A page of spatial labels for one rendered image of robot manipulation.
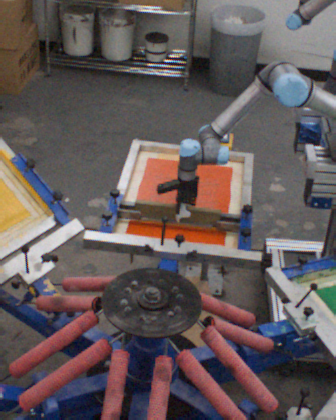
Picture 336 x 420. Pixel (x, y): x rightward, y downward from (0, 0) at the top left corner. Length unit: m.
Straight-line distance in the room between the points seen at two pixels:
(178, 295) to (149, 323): 0.14
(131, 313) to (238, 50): 4.16
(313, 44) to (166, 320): 4.75
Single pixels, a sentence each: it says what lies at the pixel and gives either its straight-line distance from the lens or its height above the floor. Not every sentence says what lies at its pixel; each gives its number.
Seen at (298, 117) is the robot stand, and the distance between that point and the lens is 3.53.
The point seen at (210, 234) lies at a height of 0.95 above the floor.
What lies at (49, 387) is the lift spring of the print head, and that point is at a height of 1.15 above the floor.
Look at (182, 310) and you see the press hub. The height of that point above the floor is 1.31.
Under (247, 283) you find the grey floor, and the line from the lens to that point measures 4.25.
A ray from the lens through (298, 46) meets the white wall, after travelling 6.59.
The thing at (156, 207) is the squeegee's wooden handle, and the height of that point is 1.05.
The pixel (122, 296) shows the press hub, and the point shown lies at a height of 1.31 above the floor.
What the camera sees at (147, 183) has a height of 0.95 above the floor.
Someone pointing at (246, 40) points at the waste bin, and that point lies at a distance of 6.01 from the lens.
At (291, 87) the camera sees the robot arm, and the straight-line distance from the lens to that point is 2.69.
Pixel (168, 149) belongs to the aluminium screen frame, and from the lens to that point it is 3.48.
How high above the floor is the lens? 2.77
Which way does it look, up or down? 35 degrees down
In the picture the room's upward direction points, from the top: 4 degrees clockwise
